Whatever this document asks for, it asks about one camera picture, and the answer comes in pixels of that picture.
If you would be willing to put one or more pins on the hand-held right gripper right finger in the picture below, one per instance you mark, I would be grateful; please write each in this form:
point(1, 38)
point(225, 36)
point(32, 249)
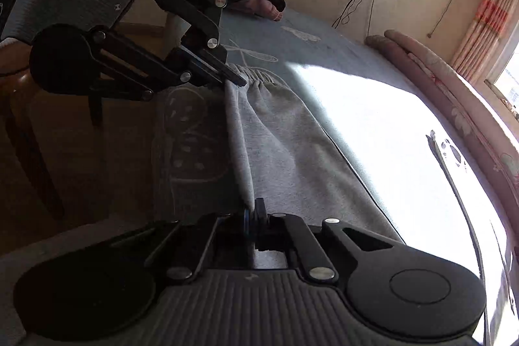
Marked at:
point(261, 220)

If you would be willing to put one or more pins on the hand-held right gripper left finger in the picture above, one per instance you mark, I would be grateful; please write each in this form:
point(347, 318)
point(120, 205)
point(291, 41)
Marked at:
point(245, 224)

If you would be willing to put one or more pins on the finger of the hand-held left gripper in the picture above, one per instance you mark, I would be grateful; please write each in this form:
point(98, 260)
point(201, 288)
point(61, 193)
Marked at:
point(194, 1)
point(142, 66)

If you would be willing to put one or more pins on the grey pants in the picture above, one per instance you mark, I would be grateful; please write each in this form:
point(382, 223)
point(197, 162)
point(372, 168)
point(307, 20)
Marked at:
point(284, 151)

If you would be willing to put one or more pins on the folded floral quilt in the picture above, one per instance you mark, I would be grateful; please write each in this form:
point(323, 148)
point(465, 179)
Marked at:
point(446, 86)

